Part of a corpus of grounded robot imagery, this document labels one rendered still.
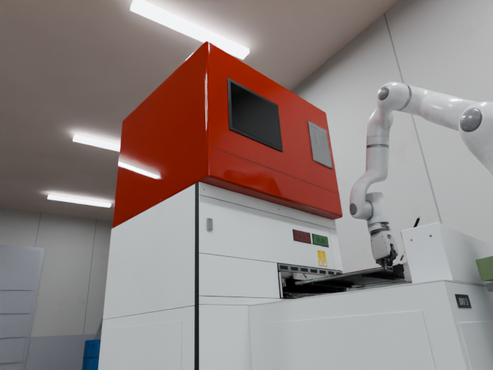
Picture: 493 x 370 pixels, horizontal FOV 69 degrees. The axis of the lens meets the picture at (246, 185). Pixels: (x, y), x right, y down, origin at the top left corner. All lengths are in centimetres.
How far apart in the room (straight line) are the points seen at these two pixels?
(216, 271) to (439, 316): 64
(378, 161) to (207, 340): 93
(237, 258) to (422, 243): 59
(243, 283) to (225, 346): 21
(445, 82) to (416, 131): 42
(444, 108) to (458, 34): 216
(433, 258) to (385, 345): 24
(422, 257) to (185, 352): 72
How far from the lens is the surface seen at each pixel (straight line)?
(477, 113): 115
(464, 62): 331
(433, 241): 99
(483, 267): 105
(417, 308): 94
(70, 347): 908
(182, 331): 120
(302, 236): 155
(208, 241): 119
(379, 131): 155
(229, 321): 120
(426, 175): 315
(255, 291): 129
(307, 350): 110
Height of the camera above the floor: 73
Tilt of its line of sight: 23 degrees up
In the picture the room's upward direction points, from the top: 3 degrees counter-clockwise
